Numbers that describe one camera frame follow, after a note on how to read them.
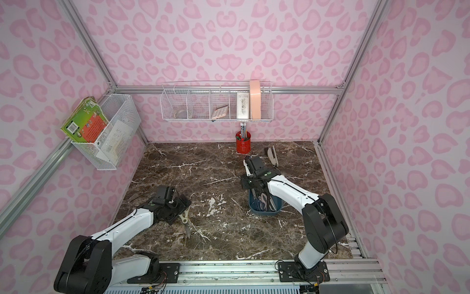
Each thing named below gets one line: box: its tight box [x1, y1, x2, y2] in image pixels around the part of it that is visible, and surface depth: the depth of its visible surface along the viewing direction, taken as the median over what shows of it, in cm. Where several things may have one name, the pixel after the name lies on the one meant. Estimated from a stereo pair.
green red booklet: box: [60, 96, 110, 143], surface depth 73 cm
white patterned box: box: [236, 91, 250, 120], surface depth 95 cm
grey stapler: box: [267, 145, 279, 168], surface depth 112 cm
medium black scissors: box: [250, 188, 266, 212], surface depth 92 cm
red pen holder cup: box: [235, 131, 251, 155], surface depth 112 cm
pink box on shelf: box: [249, 79, 262, 120], surface depth 84 cm
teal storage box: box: [248, 188, 284, 215], surface depth 92 cm
